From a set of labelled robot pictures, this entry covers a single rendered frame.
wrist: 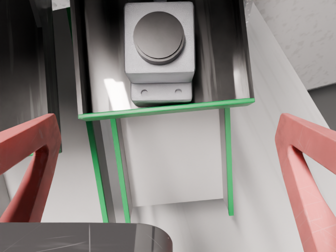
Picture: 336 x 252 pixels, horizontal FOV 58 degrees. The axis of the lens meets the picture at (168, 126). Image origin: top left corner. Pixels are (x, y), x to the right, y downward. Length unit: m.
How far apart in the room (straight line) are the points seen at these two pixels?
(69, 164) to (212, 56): 0.22
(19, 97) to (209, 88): 0.15
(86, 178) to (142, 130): 0.09
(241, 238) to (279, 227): 0.07
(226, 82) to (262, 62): 0.48
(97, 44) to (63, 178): 0.19
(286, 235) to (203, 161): 0.23
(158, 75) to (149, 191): 0.24
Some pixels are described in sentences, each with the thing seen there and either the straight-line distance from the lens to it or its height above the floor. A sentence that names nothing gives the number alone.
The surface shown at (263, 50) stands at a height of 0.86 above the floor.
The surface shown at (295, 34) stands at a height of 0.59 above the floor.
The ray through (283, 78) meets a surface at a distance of 0.71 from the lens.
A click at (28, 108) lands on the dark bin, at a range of 0.26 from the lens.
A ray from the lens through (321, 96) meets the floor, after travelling 1.85.
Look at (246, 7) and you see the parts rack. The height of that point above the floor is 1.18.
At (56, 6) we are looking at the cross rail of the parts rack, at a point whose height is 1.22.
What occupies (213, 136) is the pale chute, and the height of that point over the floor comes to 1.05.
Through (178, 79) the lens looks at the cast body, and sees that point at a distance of 0.20.
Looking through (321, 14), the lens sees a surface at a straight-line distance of 1.21.
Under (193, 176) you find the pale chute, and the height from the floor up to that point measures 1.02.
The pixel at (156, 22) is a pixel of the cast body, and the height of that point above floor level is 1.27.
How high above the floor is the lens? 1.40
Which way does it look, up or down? 61 degrees down
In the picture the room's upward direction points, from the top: 5 degrees counter-clockwise
